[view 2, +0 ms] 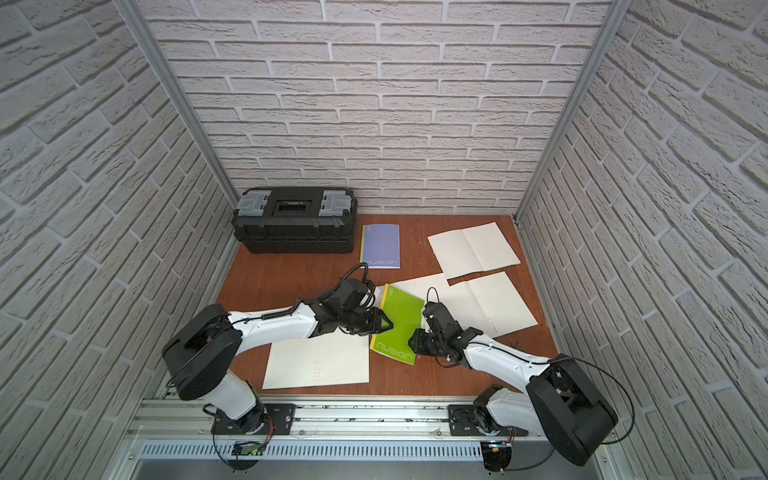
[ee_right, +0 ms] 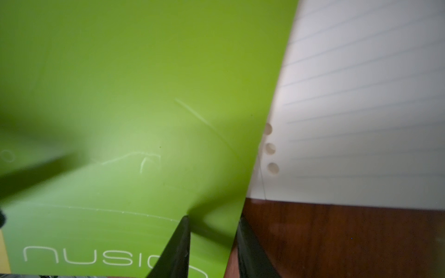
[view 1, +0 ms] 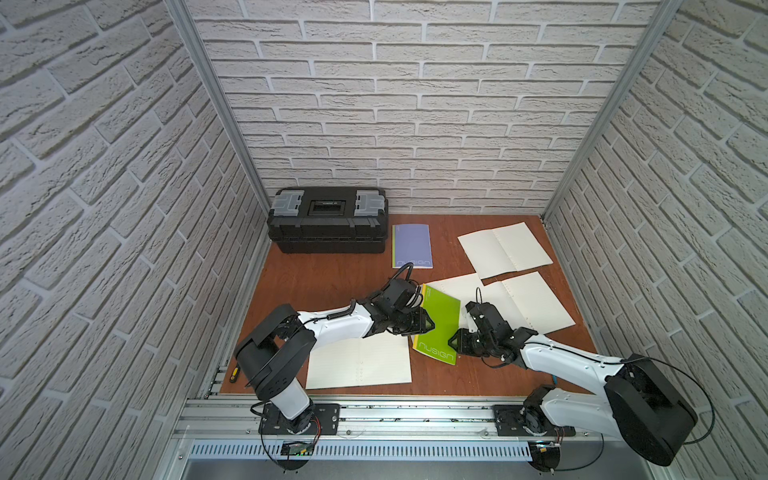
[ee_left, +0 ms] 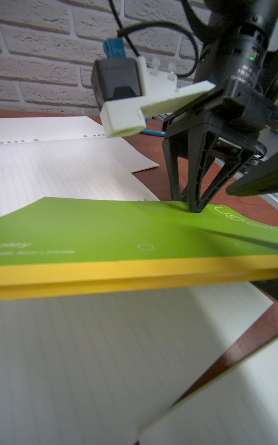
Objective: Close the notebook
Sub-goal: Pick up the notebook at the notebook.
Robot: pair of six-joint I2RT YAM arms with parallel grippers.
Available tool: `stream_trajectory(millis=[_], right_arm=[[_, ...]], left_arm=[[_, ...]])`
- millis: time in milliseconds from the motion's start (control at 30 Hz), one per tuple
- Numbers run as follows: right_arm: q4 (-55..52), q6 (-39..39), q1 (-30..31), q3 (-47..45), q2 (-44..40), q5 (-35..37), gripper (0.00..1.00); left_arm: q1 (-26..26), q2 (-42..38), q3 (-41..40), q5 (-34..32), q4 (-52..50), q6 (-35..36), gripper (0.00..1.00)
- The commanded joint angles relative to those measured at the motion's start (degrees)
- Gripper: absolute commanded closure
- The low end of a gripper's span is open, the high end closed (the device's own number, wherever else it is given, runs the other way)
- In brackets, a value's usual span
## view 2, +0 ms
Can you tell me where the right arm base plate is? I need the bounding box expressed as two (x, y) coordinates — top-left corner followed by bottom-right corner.
(448, 404), (529, 438)

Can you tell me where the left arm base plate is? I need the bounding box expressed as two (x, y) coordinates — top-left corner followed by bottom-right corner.
(211, 403), (297, 435)

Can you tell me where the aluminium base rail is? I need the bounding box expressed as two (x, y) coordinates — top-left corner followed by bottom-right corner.
(119, 394), (619, 463)

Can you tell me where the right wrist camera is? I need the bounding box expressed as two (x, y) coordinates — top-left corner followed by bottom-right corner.
(423, 302), (462, 338)

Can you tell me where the black plastic toolbox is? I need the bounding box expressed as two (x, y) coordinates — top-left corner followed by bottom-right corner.
(232, 187), (357, 254)

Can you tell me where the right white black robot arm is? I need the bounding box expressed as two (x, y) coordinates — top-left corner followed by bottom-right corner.
(408, 328), (618, 466)

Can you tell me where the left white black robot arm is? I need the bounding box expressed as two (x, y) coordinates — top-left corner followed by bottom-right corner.
(162, 278), (394, 424)

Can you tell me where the purple cover notebook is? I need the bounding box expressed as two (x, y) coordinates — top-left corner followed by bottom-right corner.
(360, 224), (401, 269)

